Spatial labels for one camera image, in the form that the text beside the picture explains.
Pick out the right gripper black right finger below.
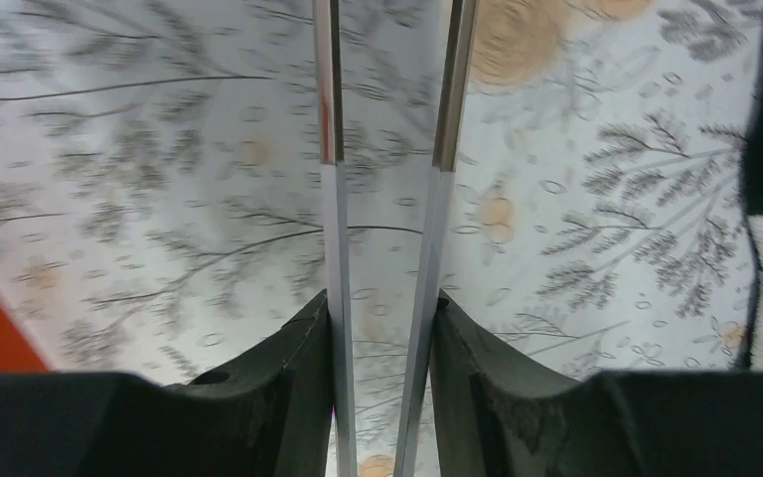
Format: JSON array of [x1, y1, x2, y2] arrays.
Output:
[[430, 293, 619, 476]]

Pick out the floral table mat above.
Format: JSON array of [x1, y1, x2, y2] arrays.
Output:
[[0, 1, 763, 475]]

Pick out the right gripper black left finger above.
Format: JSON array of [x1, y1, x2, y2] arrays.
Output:
[[78, 291, 334, 476]]

